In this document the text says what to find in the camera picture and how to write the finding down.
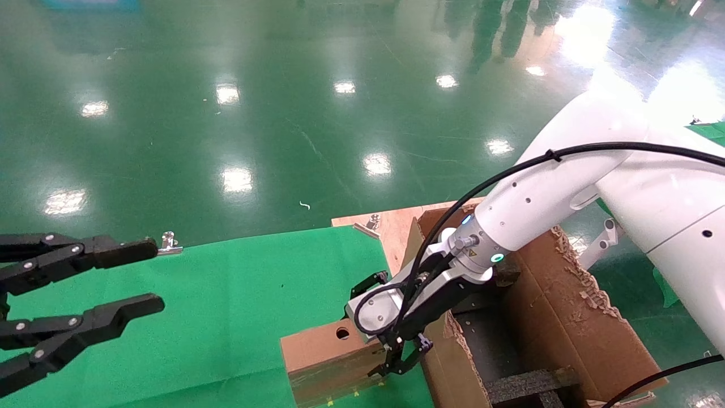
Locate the white metal table leg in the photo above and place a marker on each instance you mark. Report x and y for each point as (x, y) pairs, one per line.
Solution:
(600, 246)

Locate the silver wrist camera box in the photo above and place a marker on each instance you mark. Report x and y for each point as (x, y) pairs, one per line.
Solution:
(376, 310)

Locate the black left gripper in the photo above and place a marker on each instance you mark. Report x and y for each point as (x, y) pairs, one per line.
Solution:
(2, 307)

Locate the large green table cloth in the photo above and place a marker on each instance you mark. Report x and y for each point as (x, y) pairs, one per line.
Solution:
(226, 306)

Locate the silver metal binder clip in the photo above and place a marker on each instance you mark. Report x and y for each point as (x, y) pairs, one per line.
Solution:
(695, 120)
(170, 241)
(368, 228)

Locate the large open cardboard carton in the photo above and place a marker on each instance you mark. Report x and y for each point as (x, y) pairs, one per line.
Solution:
(566, 328)

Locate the small brown cardboard box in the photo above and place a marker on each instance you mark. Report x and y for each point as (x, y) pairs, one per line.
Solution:
(323, 362)

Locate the black foam strip insert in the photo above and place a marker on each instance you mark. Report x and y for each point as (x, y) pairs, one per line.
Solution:
(527, 385)

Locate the light plywood board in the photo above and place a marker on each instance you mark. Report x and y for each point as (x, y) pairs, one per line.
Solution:
(391, 232)

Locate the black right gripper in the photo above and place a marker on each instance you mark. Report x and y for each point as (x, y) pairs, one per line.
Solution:
(442, 300)

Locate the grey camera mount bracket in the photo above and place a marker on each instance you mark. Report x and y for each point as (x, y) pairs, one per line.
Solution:
(447, 272)

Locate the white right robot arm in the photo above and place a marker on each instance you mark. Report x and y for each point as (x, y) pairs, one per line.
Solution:
(566, 187)

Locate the small green table cloth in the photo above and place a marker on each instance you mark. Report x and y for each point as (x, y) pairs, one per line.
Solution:
(713, 131)

